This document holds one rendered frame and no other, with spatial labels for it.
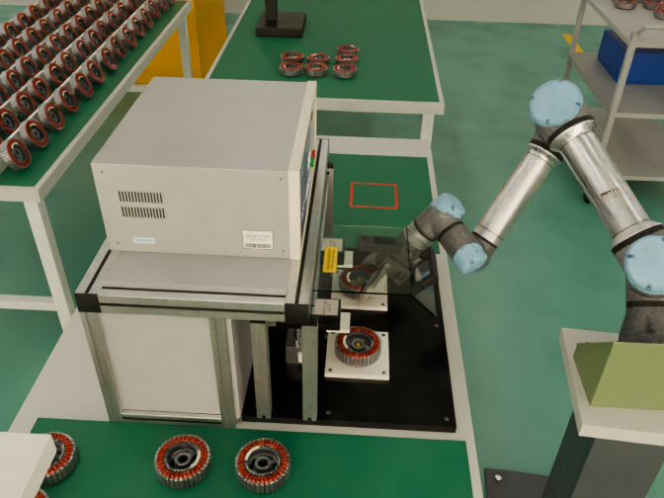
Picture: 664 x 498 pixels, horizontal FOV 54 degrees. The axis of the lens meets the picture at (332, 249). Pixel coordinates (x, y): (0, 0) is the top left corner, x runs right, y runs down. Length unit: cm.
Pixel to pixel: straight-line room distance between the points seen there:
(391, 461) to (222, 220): 61
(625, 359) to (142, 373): 103
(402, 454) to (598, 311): 184
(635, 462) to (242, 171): 120
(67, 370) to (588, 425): 121
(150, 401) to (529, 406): 156
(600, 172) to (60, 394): 131
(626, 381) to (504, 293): 155
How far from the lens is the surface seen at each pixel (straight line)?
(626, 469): 186
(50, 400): 164
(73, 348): 175
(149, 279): 130
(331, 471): 141
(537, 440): 253
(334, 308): 149
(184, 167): 124
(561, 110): 158
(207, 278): 128
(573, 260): 341
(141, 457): 148
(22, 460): 94
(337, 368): 155
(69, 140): 273
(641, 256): 149
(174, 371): 140
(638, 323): 162
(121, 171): 128
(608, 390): 161
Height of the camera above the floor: 191
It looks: 36 degrees down
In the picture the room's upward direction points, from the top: 1 degrees clockwise
